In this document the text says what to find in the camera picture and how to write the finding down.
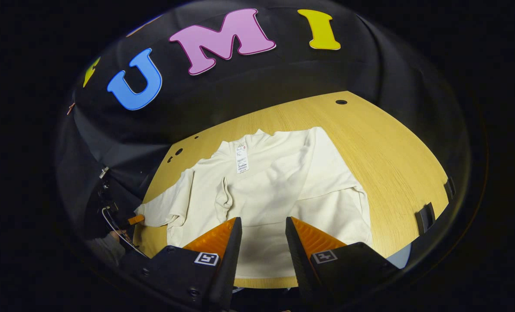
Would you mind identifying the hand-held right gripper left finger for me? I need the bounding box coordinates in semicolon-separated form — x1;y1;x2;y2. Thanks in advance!
119;217;243;310

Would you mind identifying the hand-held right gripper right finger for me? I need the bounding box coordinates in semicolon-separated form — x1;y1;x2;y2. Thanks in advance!
285;216;401;309

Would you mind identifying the white sweatshirt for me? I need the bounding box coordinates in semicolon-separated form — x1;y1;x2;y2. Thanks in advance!
134;127;373;280

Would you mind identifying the black backdrop cloth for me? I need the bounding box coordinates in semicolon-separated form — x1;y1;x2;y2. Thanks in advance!
56;2;473;243

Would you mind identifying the white cable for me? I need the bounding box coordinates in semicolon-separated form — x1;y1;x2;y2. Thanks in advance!
101;207;150;258

